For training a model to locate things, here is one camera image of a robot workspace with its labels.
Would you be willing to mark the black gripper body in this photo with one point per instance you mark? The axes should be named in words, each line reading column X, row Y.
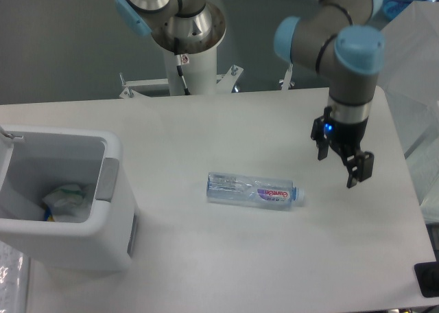
column 344, row 139

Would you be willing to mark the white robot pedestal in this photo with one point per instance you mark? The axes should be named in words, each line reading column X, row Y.
column 195, row 72

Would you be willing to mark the blue snack packet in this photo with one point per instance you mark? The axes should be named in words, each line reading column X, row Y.
column 48, row 216

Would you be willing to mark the clear plastic sheet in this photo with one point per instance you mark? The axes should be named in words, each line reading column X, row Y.
column 14, row 279

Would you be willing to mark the clear plastic water bottle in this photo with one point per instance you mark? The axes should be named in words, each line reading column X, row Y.
column 253, row 191

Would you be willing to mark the white paper wrapper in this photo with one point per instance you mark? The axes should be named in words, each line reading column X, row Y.
column 70, row 203

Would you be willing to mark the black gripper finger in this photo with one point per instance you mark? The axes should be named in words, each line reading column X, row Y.
column 359, row 166
column 322, row 126

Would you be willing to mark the white trash can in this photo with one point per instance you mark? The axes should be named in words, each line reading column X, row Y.
column 34, row 161

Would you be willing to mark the translucent white plastic box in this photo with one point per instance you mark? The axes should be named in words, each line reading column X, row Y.
column 410, row 72

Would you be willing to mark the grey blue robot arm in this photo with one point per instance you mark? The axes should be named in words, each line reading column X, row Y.
column 336, row 43

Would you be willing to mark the white pedestal foot frame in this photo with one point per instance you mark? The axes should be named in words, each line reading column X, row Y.
column 226, row 83

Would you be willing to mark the black device at table edge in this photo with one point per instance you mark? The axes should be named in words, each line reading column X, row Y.
column 427, row 277

